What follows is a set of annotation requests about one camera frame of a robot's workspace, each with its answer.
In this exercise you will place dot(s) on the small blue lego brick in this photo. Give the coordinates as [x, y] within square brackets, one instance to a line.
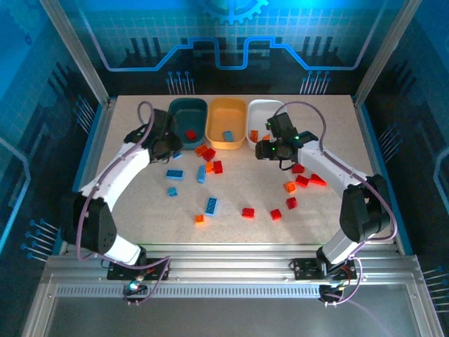
[177, 155]
[172, 191]

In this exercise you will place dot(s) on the wide blue lego brick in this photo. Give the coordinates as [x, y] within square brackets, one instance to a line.
[174, 174]

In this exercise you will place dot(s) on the long blue lego brick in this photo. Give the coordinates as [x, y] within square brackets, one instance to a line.
[201, 174]
[211, 206]

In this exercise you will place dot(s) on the small orange lego brick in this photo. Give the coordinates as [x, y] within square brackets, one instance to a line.
[199, 219]

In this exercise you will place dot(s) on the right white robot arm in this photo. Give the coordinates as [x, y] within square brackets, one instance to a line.
[326, 165]

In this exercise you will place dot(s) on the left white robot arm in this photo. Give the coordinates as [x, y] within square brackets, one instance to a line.
[115, 175]

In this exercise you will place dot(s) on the teal plastic container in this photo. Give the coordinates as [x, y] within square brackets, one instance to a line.
[189, 116]

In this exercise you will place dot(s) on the white plastic container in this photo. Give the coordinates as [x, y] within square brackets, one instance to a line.
[259, 112]

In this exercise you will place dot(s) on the red sloped lego brick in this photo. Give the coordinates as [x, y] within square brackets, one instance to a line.
[318, 180]

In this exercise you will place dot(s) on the yellow plastic container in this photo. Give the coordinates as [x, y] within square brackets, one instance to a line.
[224, 119]

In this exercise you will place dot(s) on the aluminium mounting beam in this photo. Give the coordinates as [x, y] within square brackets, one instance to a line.
[228, 263]

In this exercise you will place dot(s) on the left wiring connector cluster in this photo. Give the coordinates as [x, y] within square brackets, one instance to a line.
[133, 287]

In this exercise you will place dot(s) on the wiring connector cluster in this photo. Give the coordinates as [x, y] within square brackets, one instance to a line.
[133, 287]
[331, 291]

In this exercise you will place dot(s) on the right wiring connector cluster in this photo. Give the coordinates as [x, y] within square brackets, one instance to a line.
[331, 291]

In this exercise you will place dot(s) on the slotted metal strip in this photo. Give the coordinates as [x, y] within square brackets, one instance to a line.
[228, 291]

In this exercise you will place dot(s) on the left aluminium side rail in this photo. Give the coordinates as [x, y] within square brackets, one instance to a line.
[100, 140]

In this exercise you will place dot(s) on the aluminium side rail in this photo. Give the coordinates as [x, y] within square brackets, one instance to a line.
[100, 140]
[369, 140]

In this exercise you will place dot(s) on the right aluminium side rail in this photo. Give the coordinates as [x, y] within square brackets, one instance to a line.
[369, 140]

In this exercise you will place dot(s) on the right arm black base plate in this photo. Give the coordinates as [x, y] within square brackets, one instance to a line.
[303, 268]

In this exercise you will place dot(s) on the left aluminium frame post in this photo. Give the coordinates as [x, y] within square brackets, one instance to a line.
[75, 52]

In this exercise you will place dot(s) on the aluminium frame post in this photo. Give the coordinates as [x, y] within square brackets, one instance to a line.
[383, 52]
[75, 52]

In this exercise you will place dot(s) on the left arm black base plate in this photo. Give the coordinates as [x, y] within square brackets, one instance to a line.
[117, 272]

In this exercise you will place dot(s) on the right aluminium frame post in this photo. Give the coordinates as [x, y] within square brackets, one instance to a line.
[383, 52]

